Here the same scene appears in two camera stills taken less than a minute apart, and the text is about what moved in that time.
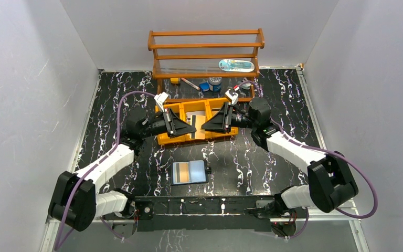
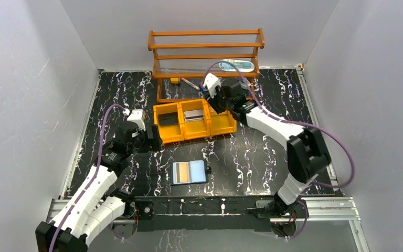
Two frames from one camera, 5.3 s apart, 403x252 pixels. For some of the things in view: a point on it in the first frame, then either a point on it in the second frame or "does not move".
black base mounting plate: (167, 213) does not move
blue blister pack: (232, 65) does not move
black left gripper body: (168, 121) → (154, 138)
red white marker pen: (191, 84) does not move
